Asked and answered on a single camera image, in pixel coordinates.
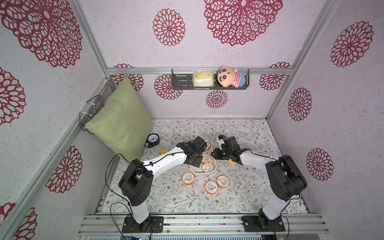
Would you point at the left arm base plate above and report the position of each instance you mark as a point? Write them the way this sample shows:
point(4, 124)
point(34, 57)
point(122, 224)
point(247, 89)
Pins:
point(150, 225)

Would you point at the white plastic storage box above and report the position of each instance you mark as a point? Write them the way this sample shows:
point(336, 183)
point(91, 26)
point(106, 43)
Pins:
point(197, 171)

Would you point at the aluminium front rail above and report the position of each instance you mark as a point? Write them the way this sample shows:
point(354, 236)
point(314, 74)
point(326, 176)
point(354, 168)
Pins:
point(206, 224)

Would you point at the black wire wall rack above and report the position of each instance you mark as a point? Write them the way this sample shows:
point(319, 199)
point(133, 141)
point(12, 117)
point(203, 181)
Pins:
point(94, 106)

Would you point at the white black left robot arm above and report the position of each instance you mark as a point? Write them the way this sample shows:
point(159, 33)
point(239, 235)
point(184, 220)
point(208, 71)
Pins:
point(136, 182)

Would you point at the black wall shelf basket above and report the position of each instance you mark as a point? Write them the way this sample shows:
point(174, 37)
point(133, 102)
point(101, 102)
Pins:
point(186, 80)

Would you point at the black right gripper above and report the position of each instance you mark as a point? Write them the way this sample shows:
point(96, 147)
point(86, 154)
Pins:
point(221, 154)

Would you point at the orange white tape roll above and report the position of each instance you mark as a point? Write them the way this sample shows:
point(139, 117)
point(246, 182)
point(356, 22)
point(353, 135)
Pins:
point(188, 178)
point(223, 182)
point(207, 167)
point(206, 158)
point(211, 187)

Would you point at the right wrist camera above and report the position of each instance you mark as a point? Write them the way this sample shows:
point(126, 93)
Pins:
point(220, 141)

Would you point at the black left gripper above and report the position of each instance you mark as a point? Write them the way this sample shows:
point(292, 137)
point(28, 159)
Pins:
point(198, 163)

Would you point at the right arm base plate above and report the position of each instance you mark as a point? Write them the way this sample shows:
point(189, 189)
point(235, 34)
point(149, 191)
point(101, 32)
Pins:
point(262, 224)

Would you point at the black pressure gauge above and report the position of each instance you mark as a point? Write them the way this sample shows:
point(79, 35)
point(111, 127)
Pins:
point(152, 140)

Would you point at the green square pillow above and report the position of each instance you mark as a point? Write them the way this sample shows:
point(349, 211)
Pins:
point(123, 124)

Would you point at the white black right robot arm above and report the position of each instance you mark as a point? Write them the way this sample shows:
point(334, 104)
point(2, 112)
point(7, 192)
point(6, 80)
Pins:
point(286, 180)

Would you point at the plush doll striped shirt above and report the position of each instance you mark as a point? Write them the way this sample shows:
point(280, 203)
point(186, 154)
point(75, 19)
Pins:
point(230, 77)

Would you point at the orange white tape roll bottom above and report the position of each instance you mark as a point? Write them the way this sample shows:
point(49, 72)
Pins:
point(211, 187)

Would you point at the yellow green sponge pack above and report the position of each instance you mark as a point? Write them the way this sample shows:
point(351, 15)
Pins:
point(203, 79)

